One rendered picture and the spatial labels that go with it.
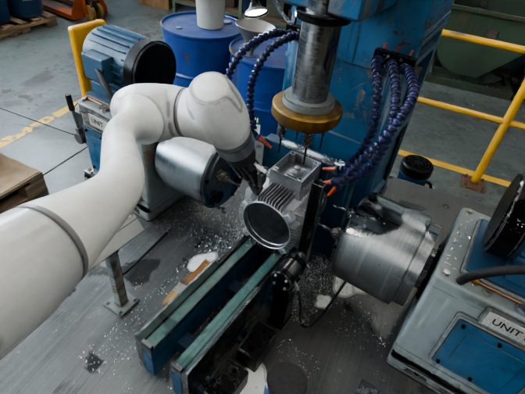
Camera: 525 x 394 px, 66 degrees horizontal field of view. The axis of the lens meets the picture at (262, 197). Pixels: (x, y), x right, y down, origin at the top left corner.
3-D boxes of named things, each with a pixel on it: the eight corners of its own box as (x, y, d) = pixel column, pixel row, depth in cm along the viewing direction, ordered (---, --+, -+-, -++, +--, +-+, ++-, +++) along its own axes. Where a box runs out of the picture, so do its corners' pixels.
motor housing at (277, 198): (270, 201, 135) (276, 154, 122) (321, 225, 128) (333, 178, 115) (236, 235, 121) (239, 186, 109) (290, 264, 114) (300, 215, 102)
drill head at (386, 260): (333, 226, 129) (351, 162, 113) (464, 290, 113) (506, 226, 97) (295, 275, 112) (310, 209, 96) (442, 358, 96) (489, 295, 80)
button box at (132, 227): (132, 232, 107) (121, 216, 105) (145, 229, 102) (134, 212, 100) (77, 273, 95) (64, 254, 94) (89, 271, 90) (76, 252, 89)
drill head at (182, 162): (178, 151, 153) (174, 89, 137) (257, 189, 140) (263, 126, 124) (127, 181, 137) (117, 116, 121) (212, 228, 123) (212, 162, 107)
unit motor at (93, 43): (123, 123, 159) (106, 10, 133) (186, 153, 147) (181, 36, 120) (66, 150, 142) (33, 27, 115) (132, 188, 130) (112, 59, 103)
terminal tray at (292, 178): (287, 169, 123) (290, 149, 119) (318, 182, 119) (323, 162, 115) (266, 188, 115) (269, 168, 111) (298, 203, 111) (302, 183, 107)
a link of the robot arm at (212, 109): (258, 113, 87) (203, 109, 90) (241, 62, 73) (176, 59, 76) (246, 156, 83) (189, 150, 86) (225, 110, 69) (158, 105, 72)
